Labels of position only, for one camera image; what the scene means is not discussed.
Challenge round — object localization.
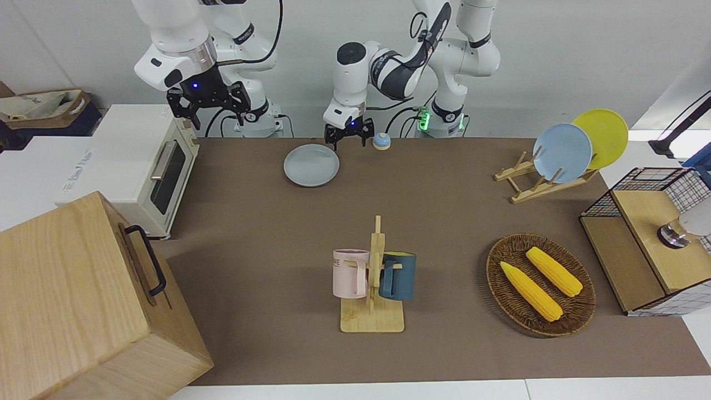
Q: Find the wooden plate rack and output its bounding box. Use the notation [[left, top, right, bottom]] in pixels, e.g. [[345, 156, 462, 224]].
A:
[[494, 146, 600, 204]]

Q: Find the light blue plate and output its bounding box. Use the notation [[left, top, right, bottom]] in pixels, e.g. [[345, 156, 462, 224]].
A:
[[532, 123, 593, 184]]

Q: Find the brown wicker basket tray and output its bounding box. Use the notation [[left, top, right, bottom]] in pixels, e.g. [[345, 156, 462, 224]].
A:
[[486, 233, 597, 338]]

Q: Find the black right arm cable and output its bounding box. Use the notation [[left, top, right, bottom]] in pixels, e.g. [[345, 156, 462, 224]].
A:
[[219, 0, 284, 67]]

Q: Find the yellow corn cob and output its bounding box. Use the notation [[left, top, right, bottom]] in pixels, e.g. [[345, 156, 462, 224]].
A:
[[499, 261, 563, 323], [525, 247, 584, 298]]

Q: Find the dark blue bin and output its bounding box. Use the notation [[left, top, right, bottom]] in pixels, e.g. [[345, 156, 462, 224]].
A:
[[0, 102, 104, 152]]

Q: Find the black base cable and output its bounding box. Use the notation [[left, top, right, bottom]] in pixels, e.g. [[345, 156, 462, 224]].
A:
[[386, 106, 425, 138]]

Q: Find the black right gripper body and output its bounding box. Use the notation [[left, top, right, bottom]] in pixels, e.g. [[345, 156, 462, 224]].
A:
[[181, 68, 234, 107]]

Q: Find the dark blue mug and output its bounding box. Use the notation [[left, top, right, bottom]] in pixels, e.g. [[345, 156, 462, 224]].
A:
[[378, 252, 417, 302]]

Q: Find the wooden mug rack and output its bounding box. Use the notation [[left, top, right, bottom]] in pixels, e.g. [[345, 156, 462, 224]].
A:
[[340, 215, 405, 333]]

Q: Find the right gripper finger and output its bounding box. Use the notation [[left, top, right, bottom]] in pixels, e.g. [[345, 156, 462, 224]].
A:
[[168, 92, 201, 131], [231, 82, 252, 126]]

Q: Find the yellow plate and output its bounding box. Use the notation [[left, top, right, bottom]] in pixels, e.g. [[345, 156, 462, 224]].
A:
[[572, 109, 629, 171]]

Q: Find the pink mug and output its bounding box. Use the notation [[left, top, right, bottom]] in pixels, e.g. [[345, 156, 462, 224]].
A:
[[332, 249, 371, 299]]

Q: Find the black camera stand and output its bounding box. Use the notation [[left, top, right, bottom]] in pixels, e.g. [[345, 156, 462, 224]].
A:
[[648, 89, 711, 159]]

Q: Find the wire grid wooden shelf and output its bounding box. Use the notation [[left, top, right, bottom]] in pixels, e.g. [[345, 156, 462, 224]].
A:
[[579, 167, 711, 317]]

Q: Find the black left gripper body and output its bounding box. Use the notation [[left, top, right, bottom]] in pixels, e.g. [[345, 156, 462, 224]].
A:
[[327, 117, 372, 137]]

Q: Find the toaster oven door handle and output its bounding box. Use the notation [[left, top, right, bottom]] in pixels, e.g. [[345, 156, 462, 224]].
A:
[[150, 139, 177, 181]]

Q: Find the light wooden box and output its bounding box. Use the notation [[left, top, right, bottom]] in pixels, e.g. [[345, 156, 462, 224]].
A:
[[0, 191, 214, 400]]

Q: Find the white cloth bag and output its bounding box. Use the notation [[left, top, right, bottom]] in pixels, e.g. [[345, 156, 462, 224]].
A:
[[0, 91, 82, 121]]

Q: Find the brown table mat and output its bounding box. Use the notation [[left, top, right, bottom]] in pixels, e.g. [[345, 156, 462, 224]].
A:
[[164, 137, 711, 387]]

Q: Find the gray plate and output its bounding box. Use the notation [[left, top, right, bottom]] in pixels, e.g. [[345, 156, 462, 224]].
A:
[[283, 144, 340, 188]]

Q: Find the blue object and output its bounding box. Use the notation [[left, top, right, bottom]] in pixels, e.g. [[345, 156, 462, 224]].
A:
[[682, 142, 711, 189]]

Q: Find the white object with metal cap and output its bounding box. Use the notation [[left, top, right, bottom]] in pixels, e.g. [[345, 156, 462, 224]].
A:
[[657, 197, 711, 249]]

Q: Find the brown cardboard box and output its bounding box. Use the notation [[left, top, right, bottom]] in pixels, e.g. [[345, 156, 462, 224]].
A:
[[0, 89, 92, 131]]

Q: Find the black box handle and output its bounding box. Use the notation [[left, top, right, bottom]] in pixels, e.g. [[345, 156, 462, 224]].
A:
[[123, 224, 167, 297]]

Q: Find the white toaster oven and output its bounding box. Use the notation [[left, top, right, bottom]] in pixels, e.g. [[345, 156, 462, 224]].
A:
[[56, 104, 201, 241]]

